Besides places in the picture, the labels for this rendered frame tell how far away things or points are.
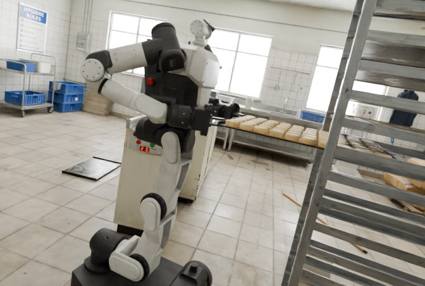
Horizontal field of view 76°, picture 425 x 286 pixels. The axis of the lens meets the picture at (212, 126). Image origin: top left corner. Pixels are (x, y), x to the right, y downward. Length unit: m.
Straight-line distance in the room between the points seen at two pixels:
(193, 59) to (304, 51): 4.83
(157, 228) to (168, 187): 0.20
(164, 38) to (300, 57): 4.93
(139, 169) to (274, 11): 4.65
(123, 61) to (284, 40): 5.02
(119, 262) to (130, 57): 1.03
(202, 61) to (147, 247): 0.95
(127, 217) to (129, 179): 0.30
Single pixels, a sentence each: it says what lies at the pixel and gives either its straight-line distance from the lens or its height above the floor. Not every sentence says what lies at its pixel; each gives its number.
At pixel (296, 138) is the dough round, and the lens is 0.99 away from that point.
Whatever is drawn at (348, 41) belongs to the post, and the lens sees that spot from 1.40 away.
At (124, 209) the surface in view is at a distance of 2.23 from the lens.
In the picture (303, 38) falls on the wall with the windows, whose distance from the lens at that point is 5.90.
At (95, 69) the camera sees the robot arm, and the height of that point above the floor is 1.24.
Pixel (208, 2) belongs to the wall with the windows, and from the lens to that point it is 6.21.
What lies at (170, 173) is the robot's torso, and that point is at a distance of 1.29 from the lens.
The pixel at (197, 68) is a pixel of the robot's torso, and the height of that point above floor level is 1.32.
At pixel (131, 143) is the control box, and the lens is 2.01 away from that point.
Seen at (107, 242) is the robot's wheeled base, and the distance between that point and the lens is 1.68.
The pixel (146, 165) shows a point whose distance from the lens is 2.04.
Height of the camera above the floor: 1.28
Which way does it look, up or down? 10 degrees down
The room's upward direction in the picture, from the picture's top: 11 degrees clockwise
